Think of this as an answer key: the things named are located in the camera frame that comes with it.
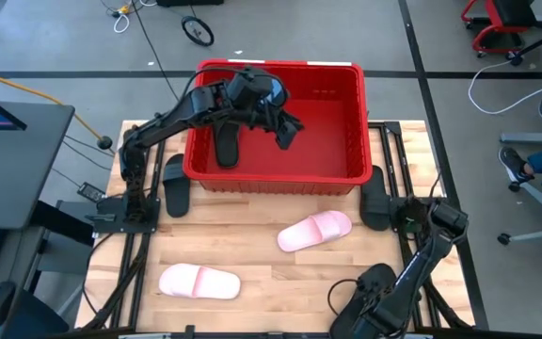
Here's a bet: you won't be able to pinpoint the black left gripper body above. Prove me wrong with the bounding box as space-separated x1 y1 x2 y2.
231 96 291 134

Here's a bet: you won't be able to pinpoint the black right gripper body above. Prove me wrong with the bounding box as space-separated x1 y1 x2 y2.
356 275 396 307

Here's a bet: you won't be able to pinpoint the black slide sandal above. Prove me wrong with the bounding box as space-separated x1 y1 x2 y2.
162 153 192 218
359 164 395 232
213 120 242 170
329 262 399 339

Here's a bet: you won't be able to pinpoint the red plastic bin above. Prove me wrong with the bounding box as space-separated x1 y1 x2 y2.
182 58 374 196

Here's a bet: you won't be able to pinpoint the pink slide sandal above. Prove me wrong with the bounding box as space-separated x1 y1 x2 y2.
158 263 242 300
277 210 353 253

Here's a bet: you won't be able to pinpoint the black power adapter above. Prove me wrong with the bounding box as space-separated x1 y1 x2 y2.
76 182 108 204

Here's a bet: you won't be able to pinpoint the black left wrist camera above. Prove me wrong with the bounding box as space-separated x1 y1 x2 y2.
227 67 287 108

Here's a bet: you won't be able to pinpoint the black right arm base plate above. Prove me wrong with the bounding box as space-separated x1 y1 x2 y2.
387 195 438 233

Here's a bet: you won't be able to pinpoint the black aluminium frame rails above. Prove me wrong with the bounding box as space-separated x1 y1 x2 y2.
80 121 167 331
367 121 475 330

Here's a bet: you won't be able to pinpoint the thin black floor cable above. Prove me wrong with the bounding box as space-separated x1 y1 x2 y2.
131 0 181 102

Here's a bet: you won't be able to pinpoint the white cable with yellow plug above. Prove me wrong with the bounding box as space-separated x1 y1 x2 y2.
112 0 159 35

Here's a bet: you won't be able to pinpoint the long white cable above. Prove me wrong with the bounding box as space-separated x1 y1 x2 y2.
467 59 542 116

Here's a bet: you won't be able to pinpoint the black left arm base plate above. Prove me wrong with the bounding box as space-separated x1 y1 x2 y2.
92 195 162 234

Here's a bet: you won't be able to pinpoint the red frame chair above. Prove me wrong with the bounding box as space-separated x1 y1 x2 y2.
460 0 538 59

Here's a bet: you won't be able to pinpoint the orange cable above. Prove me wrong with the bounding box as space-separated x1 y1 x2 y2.
0 65 114 151

